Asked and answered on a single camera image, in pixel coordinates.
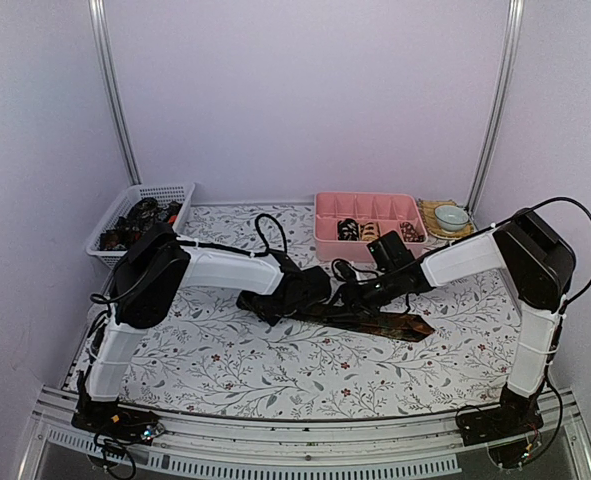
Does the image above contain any light blue ceramic bowl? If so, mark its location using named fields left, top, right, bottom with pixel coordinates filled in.
left=434, top=205, right=469, bottom=232

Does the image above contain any yellow patterned rolled tie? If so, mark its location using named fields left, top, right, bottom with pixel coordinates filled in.
left=359, top=222, right=380, bottom=242

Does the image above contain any brown green patterned tie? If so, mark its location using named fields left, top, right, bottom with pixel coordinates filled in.
left=291, top=304, right=435, bottom=342

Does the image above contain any floral patterned table mat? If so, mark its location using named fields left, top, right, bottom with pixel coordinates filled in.
left=64, top=203, right=546, bottom=420

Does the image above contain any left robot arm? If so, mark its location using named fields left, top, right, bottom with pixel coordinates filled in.
left=72, top=223, right=331, bottom=442

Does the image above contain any white plastic mesh basket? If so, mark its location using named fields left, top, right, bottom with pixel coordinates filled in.
left=86, top=182, right=195, bottom=268

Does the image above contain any front aluminium rail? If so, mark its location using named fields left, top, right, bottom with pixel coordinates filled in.
left=24, top=394, right=591, bottom=480

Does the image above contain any pink divided organizer box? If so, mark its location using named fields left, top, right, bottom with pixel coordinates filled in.
left=314, top=192, right=428, bottom=263

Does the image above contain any left aluminium frame post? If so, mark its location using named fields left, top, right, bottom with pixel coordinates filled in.
left=88, top=0, right=142, bottom=185

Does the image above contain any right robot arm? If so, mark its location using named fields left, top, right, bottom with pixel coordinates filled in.
left=338, top=207, right=576, bottom=445

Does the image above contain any right aluminium frame post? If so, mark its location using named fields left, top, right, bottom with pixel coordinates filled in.
left=466, top=0, right=525, bottom=215

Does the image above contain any dark red rolled tie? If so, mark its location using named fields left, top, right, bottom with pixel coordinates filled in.
left=400, top=222, right=425, bottom=243

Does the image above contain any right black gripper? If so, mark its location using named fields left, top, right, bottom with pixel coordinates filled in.
left=324, top=267, right=403, bottom=320

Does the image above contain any aluminium frame post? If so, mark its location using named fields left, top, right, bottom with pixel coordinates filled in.
left=88, top=0, right=142, bottom=185
left=466, top=0, right=525, bottom=215

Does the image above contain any black white rolled tie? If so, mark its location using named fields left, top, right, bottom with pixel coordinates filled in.
left=337, top=218, right=360, bottom=241

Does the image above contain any pile of dark ties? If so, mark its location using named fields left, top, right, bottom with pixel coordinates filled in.
left=99, top=197, right=183, bottom=251

